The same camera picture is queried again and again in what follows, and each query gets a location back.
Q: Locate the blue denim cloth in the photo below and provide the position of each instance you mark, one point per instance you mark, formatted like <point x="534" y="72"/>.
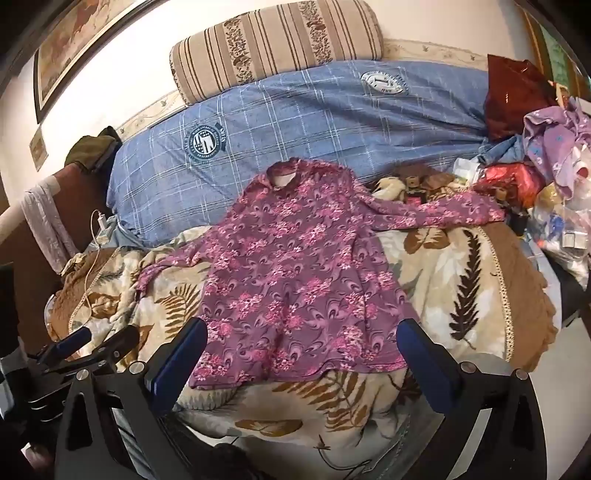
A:
<point x="508" y="150"/>

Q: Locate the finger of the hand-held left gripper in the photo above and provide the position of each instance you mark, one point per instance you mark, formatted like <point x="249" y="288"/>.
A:
<point x="74" y="340"/>
<point x="115" y="342"/>

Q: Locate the dark red bag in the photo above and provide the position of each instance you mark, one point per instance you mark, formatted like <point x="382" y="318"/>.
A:
<point x="512" y="101"/>

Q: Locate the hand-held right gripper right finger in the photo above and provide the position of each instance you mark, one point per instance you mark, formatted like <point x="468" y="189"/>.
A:
<point x="427" y="364"/>

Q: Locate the clear plastic bag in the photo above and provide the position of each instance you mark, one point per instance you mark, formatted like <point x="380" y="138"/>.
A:
<point x="558" y="221"/>

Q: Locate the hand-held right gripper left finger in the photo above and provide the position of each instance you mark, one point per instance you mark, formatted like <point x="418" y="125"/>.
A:
<point x="181" y="360"/>

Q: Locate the leaf print blanket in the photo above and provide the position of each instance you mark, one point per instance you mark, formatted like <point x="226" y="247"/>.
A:
<point x="443" y="277"/>

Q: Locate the green wall poster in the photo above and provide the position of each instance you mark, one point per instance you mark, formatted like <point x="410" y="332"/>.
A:
<point x="561" y="55"/>

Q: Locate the pale lilac cloth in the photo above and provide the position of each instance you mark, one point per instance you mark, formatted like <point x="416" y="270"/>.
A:
<point x="46" y="217"/>

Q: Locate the purple floral shirt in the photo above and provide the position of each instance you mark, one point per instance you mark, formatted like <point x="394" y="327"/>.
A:
<point x="295" y="286"/>

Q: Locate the brown and cream cloth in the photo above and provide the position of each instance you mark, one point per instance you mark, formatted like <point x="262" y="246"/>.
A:
<point x="429" y="180"/>

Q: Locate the framed wall picture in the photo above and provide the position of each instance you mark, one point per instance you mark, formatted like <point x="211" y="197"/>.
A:
<point x="78" y="41"/>

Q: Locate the red packet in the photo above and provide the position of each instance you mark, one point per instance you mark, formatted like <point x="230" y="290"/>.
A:
<point x="517" y="177"/>

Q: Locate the small wall sticker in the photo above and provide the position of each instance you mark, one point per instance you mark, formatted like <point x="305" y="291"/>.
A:
<point x="39" y="146"/>

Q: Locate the beige striped pillow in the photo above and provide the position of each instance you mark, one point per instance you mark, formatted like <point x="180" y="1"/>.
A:
<point x="277" y="41"/>

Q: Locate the olive green cloth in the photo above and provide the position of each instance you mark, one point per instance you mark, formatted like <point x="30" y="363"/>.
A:
<point x="90" y="147"/>

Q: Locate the purple clothes pile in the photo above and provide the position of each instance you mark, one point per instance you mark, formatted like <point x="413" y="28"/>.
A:
<point x="554" y="143"/>

